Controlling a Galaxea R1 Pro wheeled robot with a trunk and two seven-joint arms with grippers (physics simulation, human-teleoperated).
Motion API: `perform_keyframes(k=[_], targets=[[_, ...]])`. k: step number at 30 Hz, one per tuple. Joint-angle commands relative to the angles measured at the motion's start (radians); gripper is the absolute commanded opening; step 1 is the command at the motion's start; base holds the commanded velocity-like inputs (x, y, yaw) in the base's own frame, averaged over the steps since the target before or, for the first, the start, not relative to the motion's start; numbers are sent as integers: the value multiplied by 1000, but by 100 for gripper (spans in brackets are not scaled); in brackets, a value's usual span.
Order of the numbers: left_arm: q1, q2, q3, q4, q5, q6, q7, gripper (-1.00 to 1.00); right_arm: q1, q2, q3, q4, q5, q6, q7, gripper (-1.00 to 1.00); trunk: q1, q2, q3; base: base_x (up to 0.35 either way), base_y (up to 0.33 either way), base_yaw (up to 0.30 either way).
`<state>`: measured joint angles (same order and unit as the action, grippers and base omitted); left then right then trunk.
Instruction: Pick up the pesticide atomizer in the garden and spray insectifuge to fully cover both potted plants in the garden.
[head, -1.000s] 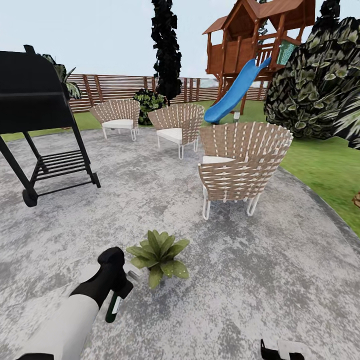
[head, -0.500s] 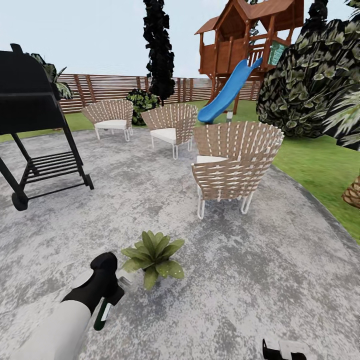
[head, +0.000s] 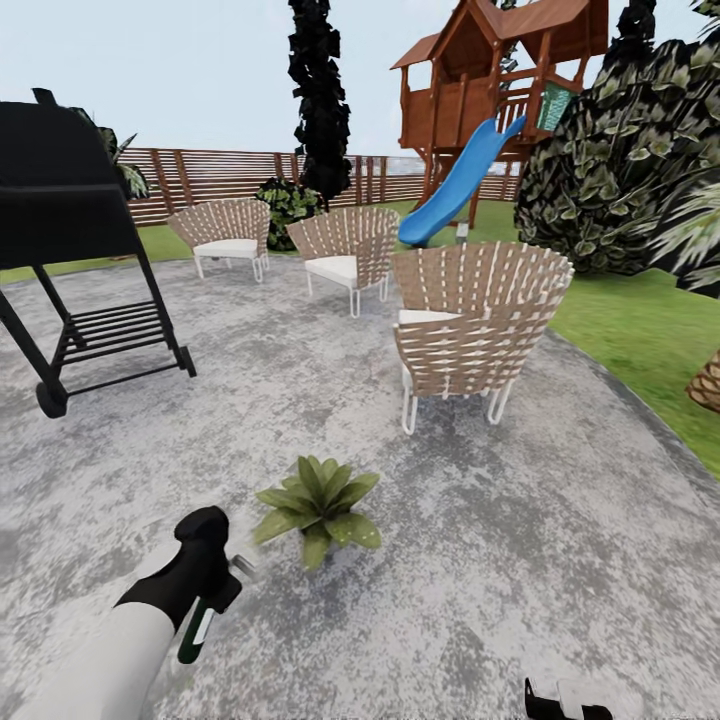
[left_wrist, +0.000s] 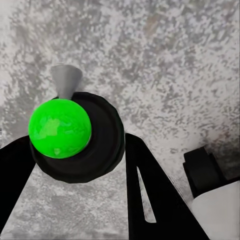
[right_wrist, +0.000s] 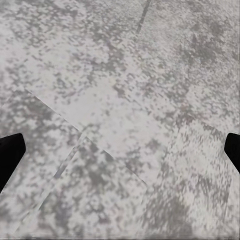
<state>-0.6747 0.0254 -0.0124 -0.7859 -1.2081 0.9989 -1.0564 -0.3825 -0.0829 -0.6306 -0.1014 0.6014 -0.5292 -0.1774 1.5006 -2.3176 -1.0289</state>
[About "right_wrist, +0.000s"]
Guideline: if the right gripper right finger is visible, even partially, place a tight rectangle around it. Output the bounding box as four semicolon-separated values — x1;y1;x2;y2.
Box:
224;133;240;173

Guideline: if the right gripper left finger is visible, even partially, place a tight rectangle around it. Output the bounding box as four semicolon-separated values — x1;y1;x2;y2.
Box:
0;133;26;193

